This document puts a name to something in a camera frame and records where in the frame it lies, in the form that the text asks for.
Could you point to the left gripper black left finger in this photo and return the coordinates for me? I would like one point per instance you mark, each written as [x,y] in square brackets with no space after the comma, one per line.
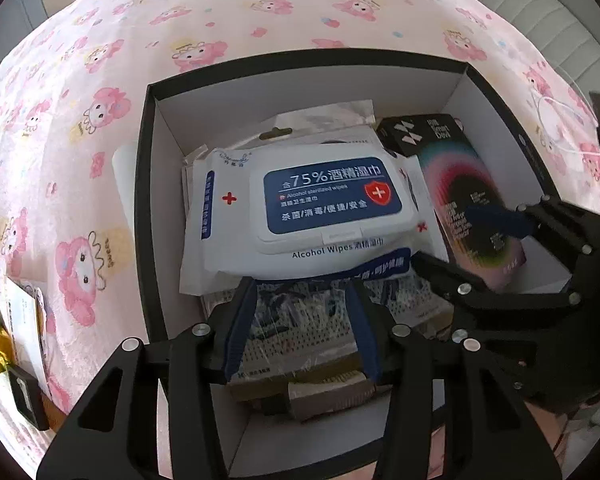
[111,433]

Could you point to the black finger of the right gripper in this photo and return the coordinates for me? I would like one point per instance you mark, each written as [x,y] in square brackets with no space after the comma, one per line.
[448,280]
[516,223]

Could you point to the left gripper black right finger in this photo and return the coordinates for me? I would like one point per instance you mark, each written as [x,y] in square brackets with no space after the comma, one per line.
[489,432]

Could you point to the black rainbow screen protector box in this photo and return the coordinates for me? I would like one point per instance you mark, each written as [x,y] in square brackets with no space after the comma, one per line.
[456,178]

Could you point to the cartoon bead art kit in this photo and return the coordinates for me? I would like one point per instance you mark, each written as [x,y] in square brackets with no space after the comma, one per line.
[302,325]

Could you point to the black cardboard shoe box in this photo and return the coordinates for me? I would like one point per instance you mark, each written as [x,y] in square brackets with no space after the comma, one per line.
[224,104]

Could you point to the alcohol wipes pack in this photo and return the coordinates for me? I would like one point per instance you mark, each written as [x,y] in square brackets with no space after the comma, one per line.
[293,212]

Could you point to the white cardboard tube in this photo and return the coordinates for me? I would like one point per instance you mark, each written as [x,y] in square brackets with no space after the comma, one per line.
[312,399]

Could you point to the white paper envelope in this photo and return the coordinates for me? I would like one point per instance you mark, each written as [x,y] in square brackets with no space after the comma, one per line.
[22,313]

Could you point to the pink cartoon print bedspread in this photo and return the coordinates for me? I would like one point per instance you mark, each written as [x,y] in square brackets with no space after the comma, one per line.
[73,91]

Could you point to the grey door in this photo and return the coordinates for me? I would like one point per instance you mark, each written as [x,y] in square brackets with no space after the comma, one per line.
[17,19]

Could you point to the small black square frame box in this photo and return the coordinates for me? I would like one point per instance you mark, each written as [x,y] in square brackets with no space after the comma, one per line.
[28,397]

